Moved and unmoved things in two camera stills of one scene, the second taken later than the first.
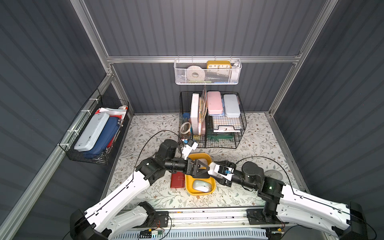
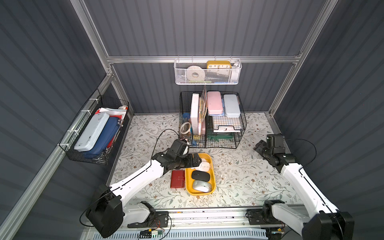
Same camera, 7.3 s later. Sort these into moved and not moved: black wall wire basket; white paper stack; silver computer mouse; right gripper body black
Moved: right gripper body black
Not moved: black wall wire basket; white paper stack; silver computer mouse
